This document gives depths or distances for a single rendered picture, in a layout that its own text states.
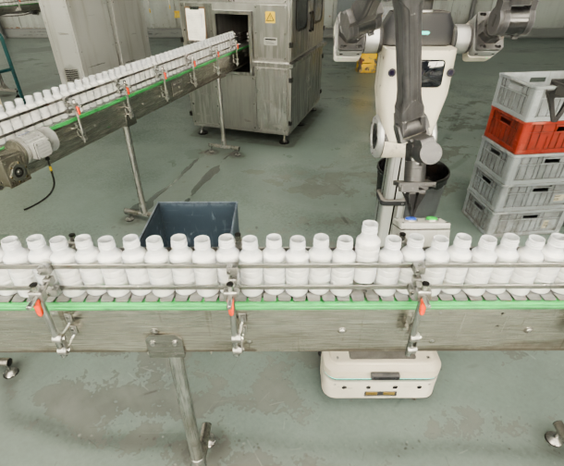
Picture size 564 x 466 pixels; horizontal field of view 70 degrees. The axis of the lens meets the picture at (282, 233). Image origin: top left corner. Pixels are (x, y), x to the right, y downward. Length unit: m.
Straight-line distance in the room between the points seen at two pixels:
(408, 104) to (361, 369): 1.19
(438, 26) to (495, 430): 1.67
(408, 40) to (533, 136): 2.23
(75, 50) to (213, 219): 5.39
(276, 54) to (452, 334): 3.73
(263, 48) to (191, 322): 3.74
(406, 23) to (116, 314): 0.98
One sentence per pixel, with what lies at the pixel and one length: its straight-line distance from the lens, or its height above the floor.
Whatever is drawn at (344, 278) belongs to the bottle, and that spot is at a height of 1.06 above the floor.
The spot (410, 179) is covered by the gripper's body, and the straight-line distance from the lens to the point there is 1.17.
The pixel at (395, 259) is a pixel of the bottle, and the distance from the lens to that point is 1.02.
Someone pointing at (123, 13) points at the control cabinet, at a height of 1.10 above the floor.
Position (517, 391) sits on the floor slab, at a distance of 2.39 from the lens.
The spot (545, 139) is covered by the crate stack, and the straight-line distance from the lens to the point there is 3.25.
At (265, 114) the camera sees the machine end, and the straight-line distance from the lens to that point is 4.70.
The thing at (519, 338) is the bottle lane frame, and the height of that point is 0.87.
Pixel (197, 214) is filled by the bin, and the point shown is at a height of 0.90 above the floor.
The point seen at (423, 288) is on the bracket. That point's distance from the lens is 0.99.
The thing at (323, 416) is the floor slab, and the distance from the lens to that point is 2.04.
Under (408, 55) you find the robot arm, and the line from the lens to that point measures 1.05.
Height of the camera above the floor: 1.72
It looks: 33 degrees down
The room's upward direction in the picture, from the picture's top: straight up
